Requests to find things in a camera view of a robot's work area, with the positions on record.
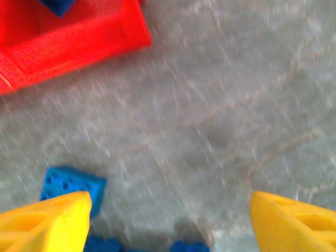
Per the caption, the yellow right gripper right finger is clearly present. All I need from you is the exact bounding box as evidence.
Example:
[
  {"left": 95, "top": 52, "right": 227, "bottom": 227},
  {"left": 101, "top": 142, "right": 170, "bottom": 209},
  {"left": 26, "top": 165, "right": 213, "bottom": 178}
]
[{"left": 249, "top": 191, "right": 336, "bottom": 252}]

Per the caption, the blue long lego brick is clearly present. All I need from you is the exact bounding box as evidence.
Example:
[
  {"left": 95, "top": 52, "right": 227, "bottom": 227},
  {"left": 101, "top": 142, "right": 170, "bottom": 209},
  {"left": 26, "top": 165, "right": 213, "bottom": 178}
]
[{"left": 39, "top": 165, "right": 108, "bottom": 218}]

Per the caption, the red plastic storage bin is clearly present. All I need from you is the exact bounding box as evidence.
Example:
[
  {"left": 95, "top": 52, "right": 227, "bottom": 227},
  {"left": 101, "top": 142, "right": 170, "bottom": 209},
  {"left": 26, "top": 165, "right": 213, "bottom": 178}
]
[{"left": 0, "top": 0, "right": 153, "bottom": 95}]

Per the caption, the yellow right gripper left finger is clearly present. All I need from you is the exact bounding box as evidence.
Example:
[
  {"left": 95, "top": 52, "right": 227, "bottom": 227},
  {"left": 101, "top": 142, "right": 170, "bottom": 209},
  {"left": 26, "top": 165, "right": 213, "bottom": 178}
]
[{"left": 0, "top": 191, "right": 93, "bottom": 252}]

